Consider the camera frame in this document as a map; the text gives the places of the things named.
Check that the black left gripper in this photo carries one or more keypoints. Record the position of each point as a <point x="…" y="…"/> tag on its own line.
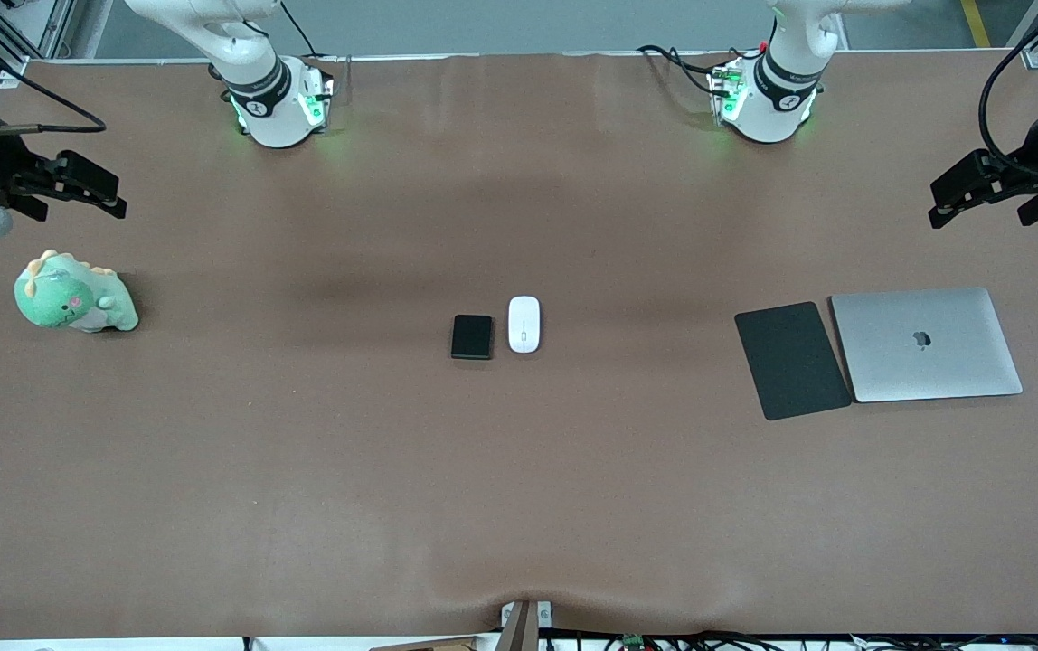
<point x="1032" y="155"/>

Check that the black phone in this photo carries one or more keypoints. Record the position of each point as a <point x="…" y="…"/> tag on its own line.
<point x="471" y="336"/>

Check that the white computer mouse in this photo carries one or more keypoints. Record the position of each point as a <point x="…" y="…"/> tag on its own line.
<point x="524" y="324"/>

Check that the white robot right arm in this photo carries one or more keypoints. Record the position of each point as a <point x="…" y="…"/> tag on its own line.
<point x="266" y="99"/>

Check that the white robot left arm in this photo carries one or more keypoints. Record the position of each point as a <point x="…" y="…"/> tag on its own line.
<point x="777" y="99"/>

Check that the black mouse pad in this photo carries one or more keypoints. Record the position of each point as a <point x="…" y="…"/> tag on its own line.
<point x="790" y="362"/>

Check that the green dinosaur plush toy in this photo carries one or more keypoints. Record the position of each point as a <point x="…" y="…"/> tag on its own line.
<point x="67" y="298"/>

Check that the silver closed laptop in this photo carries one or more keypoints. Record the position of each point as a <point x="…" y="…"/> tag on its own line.
<point x="926" y="348"/>

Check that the brown table cloth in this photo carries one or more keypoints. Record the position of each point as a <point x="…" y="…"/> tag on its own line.
<point x="519" y="497"/>

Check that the green circuit connector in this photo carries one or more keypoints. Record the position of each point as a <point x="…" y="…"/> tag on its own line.
<point x="633" y="643"/>

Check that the brown cardboard piece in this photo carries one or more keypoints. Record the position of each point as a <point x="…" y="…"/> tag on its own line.
<point x="447" y="646"/>

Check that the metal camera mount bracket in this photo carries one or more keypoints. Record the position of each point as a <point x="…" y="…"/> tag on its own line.
<point x="519" y="628"/>

